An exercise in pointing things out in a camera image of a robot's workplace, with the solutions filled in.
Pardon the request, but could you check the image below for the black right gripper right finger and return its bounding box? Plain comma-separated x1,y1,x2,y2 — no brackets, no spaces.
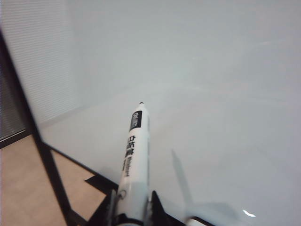
147,190,176,226

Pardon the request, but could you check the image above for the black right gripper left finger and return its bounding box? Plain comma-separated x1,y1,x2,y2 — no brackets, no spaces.
108,188,121,226

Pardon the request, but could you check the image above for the white marker with black label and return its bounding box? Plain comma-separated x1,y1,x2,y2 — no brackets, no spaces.
117,101,151,226

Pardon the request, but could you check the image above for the white glass whiteboard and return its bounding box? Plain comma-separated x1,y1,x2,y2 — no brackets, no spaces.
0,0,301,226

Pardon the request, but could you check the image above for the grey horizontal window blind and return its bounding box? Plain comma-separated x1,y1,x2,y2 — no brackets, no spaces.
0,68,27,143

